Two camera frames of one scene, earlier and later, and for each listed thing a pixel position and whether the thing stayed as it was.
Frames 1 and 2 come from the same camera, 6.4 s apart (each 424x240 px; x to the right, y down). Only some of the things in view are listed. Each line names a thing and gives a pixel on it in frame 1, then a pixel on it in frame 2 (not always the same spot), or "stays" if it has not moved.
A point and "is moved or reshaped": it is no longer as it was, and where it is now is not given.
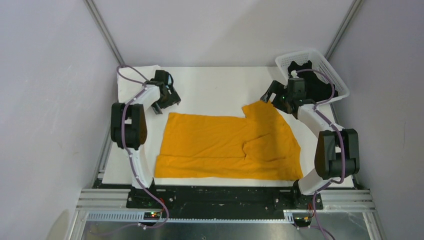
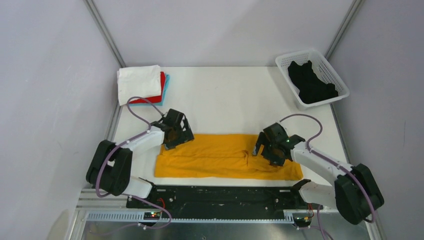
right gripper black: [277, 88] → [276, 160]
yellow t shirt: [263, 145] is moved or reshaped
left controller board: [151, 215] stays
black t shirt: [317, 88] stays
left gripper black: [173, 99] → [185, 136]
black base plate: [222, 199] stays
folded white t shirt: [130, 80] stays
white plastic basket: [319, 65] stays
